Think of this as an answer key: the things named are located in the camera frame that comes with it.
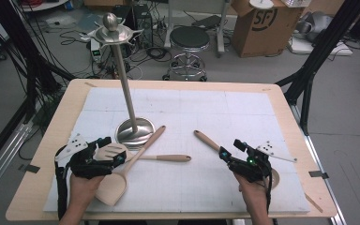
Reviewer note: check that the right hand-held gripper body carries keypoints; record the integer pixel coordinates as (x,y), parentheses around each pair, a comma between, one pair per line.
(250,168)

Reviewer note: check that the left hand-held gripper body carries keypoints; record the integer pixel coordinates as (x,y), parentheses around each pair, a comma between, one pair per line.
(87,165)

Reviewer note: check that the beige spoon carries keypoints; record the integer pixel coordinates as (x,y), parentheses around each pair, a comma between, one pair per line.
(206,140)

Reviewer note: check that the beige solid turner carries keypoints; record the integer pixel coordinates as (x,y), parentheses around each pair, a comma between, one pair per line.
(111,187)

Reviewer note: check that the metal utensil stand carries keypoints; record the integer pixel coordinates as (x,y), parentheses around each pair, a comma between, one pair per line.
(125,78)

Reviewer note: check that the person's left hand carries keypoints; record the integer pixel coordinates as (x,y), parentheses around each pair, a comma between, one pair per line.
(86,189)

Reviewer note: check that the person's right hand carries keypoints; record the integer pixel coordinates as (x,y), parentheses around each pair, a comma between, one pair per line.
(253,193)

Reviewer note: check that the black tape strip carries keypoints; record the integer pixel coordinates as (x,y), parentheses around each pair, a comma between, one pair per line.
(318,174)
(29,168)

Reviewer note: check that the brown tape strip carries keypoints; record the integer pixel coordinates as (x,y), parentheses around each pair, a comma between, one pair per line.
(314,203)

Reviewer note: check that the white device green display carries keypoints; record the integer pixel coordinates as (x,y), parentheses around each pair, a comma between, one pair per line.
(96,53)

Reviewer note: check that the cardboard box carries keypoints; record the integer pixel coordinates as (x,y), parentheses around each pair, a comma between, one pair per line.
(262,40)

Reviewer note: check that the white flat board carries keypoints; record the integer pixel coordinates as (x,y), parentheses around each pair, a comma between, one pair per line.
(303,47)

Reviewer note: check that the black round stool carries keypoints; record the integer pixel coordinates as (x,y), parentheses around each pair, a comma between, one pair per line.
(189,37)

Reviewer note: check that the black computer tower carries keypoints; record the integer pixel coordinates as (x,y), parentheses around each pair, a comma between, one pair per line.
(142,25)

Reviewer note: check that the black flat device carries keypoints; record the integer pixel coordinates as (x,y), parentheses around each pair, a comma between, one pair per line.
(207,22)

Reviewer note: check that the white metal stand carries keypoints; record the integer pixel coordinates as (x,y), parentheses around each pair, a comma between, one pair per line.
(169,25)

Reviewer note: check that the white round disc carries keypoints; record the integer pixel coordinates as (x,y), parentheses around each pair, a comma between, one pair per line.
(261,4)

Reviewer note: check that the aluminium rail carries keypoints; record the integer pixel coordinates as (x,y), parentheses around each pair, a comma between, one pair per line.
(6,156)
(340,220)

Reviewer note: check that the black frame struts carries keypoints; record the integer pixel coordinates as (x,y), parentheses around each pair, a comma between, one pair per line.
(325,40)

